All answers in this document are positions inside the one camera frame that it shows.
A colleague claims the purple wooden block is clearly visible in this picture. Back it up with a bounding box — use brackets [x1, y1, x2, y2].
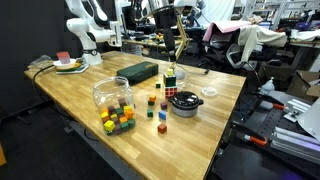
[160, 102, 167, 110]

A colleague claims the clear plastic jar lid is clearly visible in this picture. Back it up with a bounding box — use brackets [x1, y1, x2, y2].
[201, 87, 217, 97]

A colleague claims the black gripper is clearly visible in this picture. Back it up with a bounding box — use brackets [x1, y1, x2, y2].
[154, 8, 176, 62]

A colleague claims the black divider screen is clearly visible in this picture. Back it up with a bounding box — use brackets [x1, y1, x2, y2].
[0, 0, 82, 116]

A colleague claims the clear plastic jar of blocks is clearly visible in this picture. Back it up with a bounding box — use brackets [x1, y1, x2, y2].
[93, 76, 136, 136]

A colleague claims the green wooden block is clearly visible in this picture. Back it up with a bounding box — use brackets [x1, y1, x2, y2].
[147, 109, 153, 117]

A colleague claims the lamp power cable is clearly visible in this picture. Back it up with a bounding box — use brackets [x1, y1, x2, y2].
[176, 63, 211, 76]

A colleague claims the dark rubix cube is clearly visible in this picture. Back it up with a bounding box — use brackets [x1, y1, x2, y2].
[163, 74, 176, 87]

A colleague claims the dark green case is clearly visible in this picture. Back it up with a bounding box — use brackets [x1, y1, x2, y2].
[117, 61, 159, 85]

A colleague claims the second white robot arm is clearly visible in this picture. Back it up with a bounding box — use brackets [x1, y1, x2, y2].
[65, 0, 122, 65]

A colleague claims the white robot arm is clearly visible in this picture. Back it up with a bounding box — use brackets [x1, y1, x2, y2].
[130, 0, 197, 62]

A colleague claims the red wooden block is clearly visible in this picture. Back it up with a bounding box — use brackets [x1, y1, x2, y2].
[158, 124, 167, 134]

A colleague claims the white rubix cube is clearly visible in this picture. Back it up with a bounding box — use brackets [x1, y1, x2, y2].
[164, 86, 178, 99]

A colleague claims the orange wooden block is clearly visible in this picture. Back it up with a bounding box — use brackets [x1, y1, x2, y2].
[149, 95, 156, 102]

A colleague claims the stack of plates and books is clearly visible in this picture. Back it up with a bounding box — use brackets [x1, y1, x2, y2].
[53, 51, 88, 74]

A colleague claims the blue wooden block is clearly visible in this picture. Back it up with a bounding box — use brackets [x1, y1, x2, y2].
[158, 111, 166, 120]

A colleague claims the black lidded grey pot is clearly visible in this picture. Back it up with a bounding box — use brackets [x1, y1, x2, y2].
[168, 91, 204, 117]

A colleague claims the yellow wooden block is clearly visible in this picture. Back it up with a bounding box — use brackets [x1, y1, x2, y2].
[167, 68, 174, 76]

